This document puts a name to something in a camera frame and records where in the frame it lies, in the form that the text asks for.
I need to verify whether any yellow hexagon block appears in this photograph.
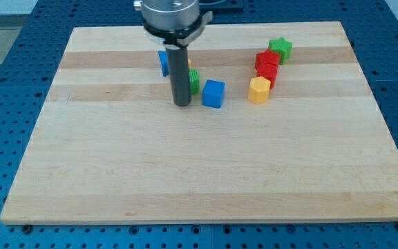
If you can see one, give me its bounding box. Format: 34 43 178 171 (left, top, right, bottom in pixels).
247 76 271 104

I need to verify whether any red star block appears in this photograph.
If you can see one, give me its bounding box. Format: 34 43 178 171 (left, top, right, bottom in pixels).
254 49 281 69

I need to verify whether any blue block behind rod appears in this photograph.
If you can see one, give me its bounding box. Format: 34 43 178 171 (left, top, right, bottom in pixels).
158 50 169 77

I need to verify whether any light wooden board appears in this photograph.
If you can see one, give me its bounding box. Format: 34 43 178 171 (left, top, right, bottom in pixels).
0 21 398 225

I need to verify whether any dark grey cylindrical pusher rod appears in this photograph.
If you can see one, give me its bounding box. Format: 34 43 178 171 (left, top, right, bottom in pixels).
165 47 191 107

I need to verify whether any green star block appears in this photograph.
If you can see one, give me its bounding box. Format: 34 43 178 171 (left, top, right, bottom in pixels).
268 37 293 64

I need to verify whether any blue cube block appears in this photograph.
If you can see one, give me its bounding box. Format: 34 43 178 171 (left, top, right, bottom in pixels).
202 80 225 109

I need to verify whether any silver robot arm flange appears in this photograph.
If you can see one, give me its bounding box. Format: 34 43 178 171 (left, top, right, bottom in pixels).
133 0 213 50

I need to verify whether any red cylinder block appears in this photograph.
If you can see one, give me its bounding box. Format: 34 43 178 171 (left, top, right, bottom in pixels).
256 64 278 90

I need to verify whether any green cylinder block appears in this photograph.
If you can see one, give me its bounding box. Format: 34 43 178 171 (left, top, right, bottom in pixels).
189 68 200 95

